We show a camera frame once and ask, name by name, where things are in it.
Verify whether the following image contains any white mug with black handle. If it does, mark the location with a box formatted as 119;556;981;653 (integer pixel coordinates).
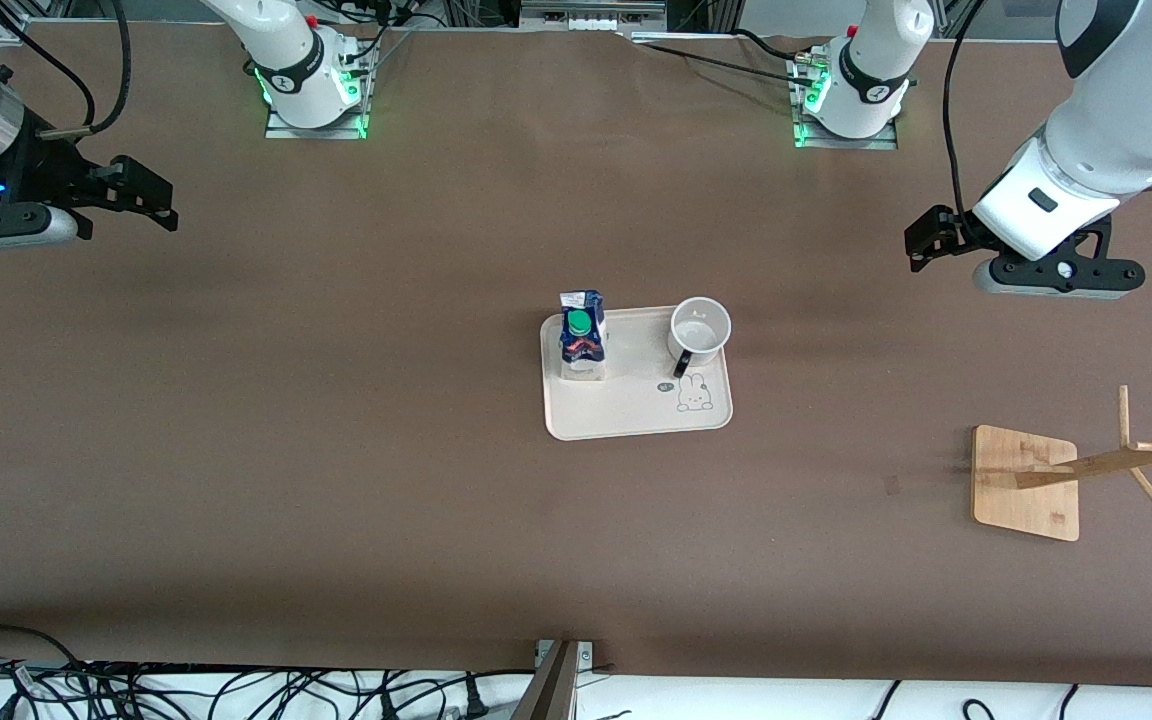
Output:
667;296;733;379

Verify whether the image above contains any blue milk carton green cap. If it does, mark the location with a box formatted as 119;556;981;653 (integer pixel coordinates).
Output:
558;290;609;383

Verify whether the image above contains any wooden cup rack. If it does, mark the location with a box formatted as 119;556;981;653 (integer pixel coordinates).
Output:
971;385;1152;543

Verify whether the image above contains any cream tray with rabbit print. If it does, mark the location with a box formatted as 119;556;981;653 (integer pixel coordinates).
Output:
540;305;734;442

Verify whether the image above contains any brown table cover sheet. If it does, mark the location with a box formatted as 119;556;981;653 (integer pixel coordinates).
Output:
0;20;1152;691

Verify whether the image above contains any aluminium profile bar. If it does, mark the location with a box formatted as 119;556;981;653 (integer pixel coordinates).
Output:
511;640;582;720

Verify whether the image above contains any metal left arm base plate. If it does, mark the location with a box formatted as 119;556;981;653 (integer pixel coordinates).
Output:
791;50;899;151

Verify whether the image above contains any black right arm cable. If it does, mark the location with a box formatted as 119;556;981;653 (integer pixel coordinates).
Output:
36;0;133;141
0;0;97;129

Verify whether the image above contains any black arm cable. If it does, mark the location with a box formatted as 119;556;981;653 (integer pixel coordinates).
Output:
0;0;97;129
36;0;133;141
942;0;987;236

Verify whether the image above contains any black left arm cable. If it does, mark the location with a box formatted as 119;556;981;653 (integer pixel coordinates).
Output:
942;0;987;236

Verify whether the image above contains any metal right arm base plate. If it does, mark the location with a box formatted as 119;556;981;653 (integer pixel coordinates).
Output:
264;28;370;139

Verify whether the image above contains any black cable on table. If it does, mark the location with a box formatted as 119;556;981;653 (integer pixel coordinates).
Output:
731;28;807;63
636;40;817;89

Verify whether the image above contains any grey cable bundle at base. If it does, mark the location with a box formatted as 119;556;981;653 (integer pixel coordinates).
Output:
341;0;437;76

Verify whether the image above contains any small metal corner bracket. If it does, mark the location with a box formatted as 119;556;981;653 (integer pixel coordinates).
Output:
534;640;595;669

